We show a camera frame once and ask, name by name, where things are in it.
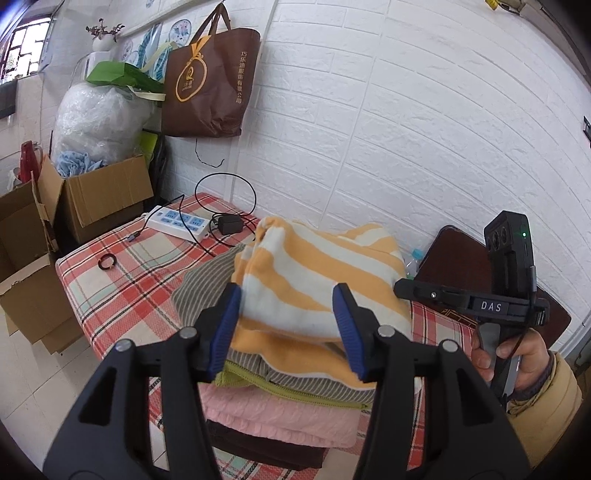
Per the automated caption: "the orange white striped shirt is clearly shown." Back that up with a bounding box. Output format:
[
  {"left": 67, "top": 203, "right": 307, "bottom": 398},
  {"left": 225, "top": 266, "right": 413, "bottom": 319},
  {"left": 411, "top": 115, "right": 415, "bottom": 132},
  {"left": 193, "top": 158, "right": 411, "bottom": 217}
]
[{"left": 230, "top": 217, "right": 412, "bottom": 389}]

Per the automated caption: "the right forearm tan sleeve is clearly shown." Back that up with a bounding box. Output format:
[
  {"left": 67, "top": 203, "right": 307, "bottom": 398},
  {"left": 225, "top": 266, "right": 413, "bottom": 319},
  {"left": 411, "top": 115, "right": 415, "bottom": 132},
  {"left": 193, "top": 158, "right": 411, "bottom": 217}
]
[{"left": 508, "top": 352, "right": 582, "bottom": 468}]

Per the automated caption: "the olive green zipper garment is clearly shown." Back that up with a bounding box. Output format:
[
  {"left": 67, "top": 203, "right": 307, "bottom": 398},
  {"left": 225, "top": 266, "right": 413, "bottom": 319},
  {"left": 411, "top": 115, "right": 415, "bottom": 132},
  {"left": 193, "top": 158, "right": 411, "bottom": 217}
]
[{"left": 214, "top": 361, "right": 375, "bottom": 410}]

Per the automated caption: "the person right hand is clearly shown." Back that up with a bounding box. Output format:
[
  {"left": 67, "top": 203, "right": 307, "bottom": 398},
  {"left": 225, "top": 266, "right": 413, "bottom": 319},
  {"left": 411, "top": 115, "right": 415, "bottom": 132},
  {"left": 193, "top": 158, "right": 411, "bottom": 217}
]
[{"left": 471, "top": 329, "right": 552, "bottom": 394}]

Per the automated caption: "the dark brown headboard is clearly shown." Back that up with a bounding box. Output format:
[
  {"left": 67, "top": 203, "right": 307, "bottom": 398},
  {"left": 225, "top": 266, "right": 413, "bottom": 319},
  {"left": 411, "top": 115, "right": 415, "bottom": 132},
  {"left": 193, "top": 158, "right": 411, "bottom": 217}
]
[{"left": 415, "top": 225, "right": 571, "bottom": 346}]

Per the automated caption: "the green label water bottle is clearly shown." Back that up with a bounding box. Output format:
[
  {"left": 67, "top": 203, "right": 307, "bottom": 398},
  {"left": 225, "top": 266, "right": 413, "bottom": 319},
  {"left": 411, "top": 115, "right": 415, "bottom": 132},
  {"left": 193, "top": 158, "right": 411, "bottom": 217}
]
[{"left": 406, "top": 249, "right": 425, "bottom": 279}]

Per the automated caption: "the dark maroon folded garment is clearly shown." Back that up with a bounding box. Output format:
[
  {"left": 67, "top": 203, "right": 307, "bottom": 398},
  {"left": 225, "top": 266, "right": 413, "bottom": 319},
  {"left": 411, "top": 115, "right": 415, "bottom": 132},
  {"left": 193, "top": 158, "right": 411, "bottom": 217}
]
[{"left": 205, "top": 420, "right": 328, "bottom": 471}]

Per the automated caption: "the pink folded garment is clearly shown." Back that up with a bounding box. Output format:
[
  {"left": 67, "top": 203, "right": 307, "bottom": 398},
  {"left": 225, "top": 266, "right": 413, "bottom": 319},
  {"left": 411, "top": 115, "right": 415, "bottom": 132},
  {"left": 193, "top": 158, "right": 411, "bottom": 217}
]
[{"left": 198, "top": 383, "right": 361, "bottom": 448}]

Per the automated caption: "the grey striped folded garment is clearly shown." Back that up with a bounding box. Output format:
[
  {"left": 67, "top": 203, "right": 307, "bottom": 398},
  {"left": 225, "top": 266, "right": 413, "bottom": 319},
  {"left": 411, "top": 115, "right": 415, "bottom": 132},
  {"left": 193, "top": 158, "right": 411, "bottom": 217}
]
[{"left": 171, "top": 244, "right": 374, "bottom": 394}]

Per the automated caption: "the red plaid bed sheet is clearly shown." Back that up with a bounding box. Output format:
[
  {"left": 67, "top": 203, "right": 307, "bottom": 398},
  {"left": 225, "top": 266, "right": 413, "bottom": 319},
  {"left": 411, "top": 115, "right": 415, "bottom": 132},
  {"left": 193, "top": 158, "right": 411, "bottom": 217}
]
[{"left": 56, "top": 217, "right": 472, "bottom": 479}]

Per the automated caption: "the front cardboard box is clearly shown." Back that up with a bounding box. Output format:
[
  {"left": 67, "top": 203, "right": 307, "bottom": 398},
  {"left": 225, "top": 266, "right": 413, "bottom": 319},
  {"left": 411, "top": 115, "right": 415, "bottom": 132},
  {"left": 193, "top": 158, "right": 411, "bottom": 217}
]
[{"left": 1, "top": 181, "right": 82, "bottom": 354}]

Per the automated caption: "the black power adapter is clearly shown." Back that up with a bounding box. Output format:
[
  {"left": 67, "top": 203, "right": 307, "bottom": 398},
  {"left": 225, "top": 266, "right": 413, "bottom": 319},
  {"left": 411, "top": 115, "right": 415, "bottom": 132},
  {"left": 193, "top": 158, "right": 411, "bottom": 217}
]
[{"left": 216, "top": 213, "right": 245, "bottom": 235}]

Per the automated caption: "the white power strip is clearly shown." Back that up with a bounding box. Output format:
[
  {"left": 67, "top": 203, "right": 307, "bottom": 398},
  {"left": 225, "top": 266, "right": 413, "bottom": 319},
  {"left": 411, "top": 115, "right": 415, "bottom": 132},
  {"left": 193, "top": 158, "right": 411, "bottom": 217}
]
[{"left": 146, "top": 206, "right": 211, "bottom": 243}]

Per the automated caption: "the open cardboard box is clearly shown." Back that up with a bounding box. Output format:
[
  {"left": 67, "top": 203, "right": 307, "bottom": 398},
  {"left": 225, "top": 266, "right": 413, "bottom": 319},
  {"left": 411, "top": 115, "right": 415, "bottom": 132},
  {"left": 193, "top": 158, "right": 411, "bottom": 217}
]
[{"left": 38, "top": 156, "right": 153, "bottom": 250}]

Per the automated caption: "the light blue cloth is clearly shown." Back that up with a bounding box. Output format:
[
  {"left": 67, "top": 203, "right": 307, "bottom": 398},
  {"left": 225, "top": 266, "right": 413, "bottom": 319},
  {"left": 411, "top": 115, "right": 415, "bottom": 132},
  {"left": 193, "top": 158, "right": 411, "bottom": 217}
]
[{"left": 54, "top": 151, "right": 105, "bottom": 178}]

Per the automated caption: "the red thermos jug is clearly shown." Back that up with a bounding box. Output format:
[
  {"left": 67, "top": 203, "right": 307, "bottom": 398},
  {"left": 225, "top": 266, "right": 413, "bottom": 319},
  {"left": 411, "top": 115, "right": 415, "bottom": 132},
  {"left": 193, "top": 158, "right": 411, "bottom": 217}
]
[{"left": 19, "top": 140, "right": 43, "bottom": 183}]

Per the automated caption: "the brown tote bag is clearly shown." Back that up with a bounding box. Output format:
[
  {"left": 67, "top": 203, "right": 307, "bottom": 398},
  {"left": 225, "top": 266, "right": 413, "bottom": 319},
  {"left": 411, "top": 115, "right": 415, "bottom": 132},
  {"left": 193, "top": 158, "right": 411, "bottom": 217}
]
[{"left": 161, "top": 4, "right": 260, "bottom": 138}]

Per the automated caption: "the clear plastic bag bundle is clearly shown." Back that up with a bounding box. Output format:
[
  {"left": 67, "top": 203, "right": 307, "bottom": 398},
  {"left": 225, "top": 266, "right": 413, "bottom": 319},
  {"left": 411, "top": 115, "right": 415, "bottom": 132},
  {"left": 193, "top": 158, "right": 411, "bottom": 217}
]
[{"left": 51, "top": 82, "right": 153, "bottom": 165}]

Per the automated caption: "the green bag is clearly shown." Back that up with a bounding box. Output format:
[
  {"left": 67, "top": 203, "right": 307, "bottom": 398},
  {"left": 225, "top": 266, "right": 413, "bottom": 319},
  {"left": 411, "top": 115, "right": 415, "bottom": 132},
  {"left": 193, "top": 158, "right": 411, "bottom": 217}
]
[{"left": 86, "top": 61, "right": 165, "bottom": 102}]

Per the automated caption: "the window with bars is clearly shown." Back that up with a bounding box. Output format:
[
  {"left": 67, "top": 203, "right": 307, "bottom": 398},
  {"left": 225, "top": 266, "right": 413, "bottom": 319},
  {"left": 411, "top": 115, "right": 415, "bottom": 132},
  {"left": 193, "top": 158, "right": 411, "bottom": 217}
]
[{"left": 1, "top": 17, "right": 51, "bottom": 83}]

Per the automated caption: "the white flower vase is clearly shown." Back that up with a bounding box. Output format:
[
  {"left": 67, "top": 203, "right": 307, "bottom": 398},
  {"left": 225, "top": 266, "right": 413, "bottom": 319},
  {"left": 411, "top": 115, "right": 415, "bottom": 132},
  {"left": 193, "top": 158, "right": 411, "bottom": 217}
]
[{"left": 85, "top": 18, "right": 125, "bottom": 52}]

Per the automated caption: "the black wall bracket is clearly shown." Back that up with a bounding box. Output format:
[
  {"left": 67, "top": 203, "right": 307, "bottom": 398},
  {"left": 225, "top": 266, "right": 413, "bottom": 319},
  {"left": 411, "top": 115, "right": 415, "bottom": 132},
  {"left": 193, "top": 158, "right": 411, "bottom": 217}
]
[{"left": 583, "top": 116, "right": 591, "bottom": 144}]

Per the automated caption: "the black power cable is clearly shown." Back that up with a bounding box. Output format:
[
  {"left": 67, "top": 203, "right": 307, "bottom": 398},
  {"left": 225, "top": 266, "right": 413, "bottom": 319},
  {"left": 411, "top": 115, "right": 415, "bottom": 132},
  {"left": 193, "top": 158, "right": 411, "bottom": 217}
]
[{"left": 126, "top": 172, "right": 260, "bottom": 257}]

